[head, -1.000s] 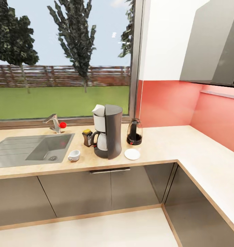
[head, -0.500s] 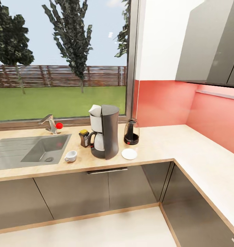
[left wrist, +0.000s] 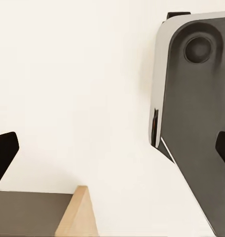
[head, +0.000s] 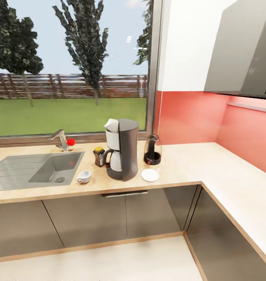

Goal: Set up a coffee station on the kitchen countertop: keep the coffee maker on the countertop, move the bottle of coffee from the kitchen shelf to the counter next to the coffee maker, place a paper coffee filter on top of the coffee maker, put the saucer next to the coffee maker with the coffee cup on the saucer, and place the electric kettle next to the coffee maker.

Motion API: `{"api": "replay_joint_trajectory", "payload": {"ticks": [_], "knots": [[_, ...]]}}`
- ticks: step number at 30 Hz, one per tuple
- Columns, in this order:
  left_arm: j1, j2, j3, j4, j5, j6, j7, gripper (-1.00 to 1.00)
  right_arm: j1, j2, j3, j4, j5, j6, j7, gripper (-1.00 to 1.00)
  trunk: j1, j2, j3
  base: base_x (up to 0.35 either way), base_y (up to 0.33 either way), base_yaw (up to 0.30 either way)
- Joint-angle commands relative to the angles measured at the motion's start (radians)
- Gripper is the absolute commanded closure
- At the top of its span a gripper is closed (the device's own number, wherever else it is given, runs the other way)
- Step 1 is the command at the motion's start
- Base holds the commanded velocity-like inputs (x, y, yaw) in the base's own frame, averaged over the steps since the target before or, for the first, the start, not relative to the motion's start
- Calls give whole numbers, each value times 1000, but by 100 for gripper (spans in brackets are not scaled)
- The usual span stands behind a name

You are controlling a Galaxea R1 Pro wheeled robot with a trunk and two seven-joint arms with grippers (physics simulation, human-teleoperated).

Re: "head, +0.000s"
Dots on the saucer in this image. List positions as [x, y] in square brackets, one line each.
[150, 175]

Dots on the paper coffee filter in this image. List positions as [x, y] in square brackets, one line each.
[112, 125]

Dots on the bottle of coffee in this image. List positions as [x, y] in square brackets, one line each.
[99, 153]

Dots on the coffee cup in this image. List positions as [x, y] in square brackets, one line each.
[84, 177]

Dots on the cabinet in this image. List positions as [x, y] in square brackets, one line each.
[238, 62]
[223, 252]
[48, 224]

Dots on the electric kettle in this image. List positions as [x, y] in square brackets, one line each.
[153, 150]

